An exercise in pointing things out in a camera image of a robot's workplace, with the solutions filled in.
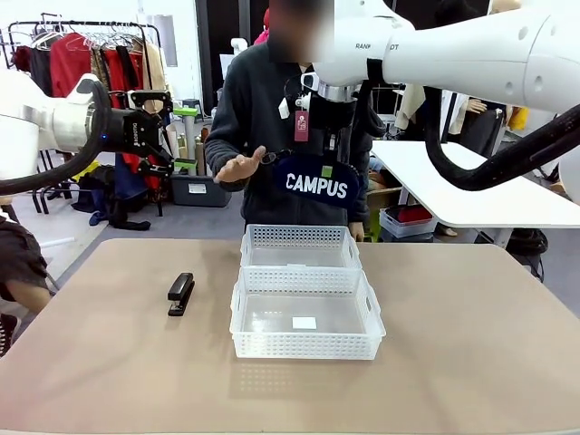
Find metal clothes rack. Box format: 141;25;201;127
6;17;165;218

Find beige hanging garment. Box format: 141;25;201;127
140;41;169;94

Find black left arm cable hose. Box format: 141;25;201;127
0;79;111;197

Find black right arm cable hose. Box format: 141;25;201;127
362;56;580;192

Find grey storage box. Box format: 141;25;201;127
169;173;233;208

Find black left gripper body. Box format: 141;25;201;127
106;108;163;153

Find person in dark fleece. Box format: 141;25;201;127
203;0;373;244

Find red hanging dress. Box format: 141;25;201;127
101;43;140;108

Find black shoe white laces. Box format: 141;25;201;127
0;313;20;358

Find black stapler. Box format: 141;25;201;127
167;272;197;318

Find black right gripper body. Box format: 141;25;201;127
315;97;358;156

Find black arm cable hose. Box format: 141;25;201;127
0;79;111;197
362;56;580;192

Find white perforated plastic basket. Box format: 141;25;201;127
238;223;363;274

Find person's left forearm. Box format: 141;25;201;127
347;171;372;226

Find person's right forearm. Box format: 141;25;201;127
203;129;248;180

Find pink badge card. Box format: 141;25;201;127
294;111;311;143

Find red hanging garment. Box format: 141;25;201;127
48;32;92;100

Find white perforated basket with sticker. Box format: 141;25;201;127
229;266;387;362

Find cardboard box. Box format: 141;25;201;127
364;186;403;237

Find black hanging garment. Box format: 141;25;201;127
28;45;53;97

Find black bag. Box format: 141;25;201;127
507;227;550;269

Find dark clothes pile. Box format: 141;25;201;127
71;163;153;232

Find navy CAMPUS pencil case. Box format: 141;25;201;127
257;150;363;212

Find cardboard tubes bundle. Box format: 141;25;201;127
163;122;210;179

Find white side table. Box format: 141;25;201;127
369;139;580;249

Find white crate with red cloth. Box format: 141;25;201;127
379;205;440;240

